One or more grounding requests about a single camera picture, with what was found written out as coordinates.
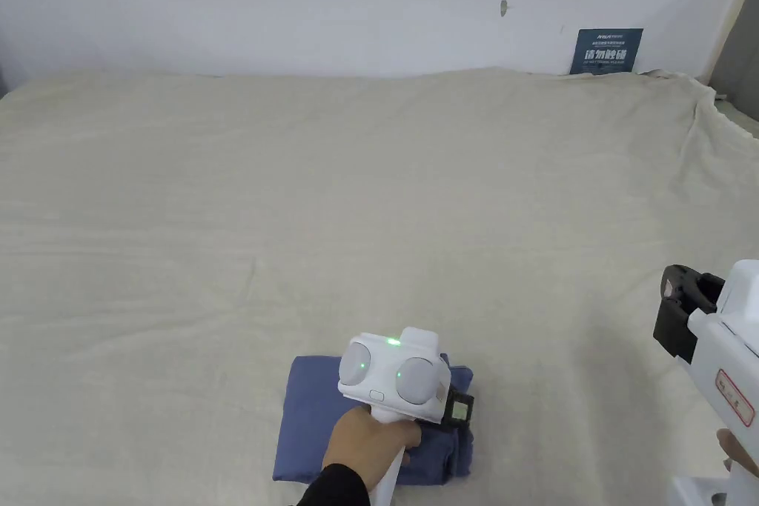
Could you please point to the blue sign with white print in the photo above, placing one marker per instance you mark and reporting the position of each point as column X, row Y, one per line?
column 607, row 51

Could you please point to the person's right hand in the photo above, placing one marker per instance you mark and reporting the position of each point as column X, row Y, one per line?
column 738, row 449

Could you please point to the dark blue garment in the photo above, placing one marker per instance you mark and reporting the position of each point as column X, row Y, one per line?
column 308, row 411

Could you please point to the person's left hand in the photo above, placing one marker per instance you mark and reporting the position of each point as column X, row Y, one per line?
column 367, row 441

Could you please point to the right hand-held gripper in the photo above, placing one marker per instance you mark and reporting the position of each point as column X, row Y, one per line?
column 726, row 340

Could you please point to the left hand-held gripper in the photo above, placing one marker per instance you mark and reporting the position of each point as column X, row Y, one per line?
column 385, row 372

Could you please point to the bed with beige sheet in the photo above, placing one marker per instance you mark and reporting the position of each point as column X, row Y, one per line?
column 249, row 204

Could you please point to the person's left forearm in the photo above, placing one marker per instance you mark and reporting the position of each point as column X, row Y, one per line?
column 338, row 485

